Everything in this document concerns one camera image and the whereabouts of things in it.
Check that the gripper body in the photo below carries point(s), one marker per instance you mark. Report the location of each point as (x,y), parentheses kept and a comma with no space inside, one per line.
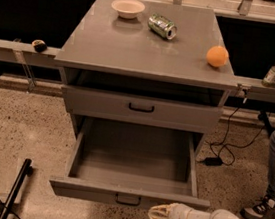
(180,216)

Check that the grey drawer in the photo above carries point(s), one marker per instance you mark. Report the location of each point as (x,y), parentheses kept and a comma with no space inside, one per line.
(140,109)
(131,165)

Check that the grey drawer cabinet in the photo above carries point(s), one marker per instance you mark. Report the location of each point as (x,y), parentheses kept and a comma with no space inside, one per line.
(102,31)

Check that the grey white sneaker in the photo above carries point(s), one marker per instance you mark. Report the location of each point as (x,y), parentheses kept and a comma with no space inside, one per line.
(263,210)

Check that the black table leg right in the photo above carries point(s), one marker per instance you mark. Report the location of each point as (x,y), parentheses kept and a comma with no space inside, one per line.
(262,116)

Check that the orange fruit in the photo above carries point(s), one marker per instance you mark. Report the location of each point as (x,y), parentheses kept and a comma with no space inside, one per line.
(217,56)

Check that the clear glass bottle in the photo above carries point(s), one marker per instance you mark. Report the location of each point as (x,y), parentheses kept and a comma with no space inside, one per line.
(269,78)

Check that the green soda can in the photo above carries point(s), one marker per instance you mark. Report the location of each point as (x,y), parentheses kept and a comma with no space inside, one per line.
(162,26)

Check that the small black round object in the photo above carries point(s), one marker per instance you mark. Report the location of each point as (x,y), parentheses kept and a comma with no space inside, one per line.
(39,45)

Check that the white ceramic bowl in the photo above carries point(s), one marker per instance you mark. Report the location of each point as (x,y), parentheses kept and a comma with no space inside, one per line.
(128,9)

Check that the grey metal rail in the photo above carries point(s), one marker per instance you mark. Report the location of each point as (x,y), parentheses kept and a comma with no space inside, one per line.
(203,77)

